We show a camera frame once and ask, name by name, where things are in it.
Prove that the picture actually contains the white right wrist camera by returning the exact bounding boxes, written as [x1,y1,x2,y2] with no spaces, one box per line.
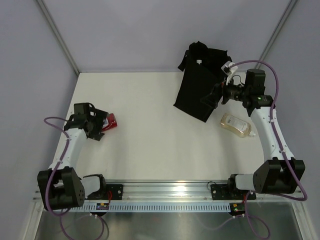
[221,61,238,85]

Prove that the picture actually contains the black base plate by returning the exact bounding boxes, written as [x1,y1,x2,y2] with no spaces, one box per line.
[86,183,124,201]
[209,182,248,201]

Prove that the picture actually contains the aluminium front rail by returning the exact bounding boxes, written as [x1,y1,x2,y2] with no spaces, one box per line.
[32,181,305,203]

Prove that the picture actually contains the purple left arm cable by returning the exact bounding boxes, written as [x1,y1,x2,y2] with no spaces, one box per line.
[43,116,110,240]

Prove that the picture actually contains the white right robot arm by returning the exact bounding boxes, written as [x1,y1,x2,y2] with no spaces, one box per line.
[202,69,307,201]

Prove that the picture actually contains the red dish soap bottle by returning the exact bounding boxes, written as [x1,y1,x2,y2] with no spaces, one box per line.
[101,113,118,132]

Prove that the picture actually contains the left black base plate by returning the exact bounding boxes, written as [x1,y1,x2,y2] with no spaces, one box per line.
[86,183,124,201]

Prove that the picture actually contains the black canvas bag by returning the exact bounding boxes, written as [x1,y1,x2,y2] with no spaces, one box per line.
[173,41,232,123]

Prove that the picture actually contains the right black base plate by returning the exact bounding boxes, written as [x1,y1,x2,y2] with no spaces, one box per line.
[209,182,248,201]

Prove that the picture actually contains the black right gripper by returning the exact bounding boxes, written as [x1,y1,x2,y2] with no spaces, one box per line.
[200,74,250,109]

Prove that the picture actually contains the white slotted cable duct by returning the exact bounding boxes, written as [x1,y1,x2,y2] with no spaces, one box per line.
[70,202,231,213]

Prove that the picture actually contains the amber pump soap bottle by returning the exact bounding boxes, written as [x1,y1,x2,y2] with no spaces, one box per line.
[220,113,256,138]

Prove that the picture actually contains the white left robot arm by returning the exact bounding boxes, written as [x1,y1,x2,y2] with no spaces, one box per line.
[37,102,109,214]

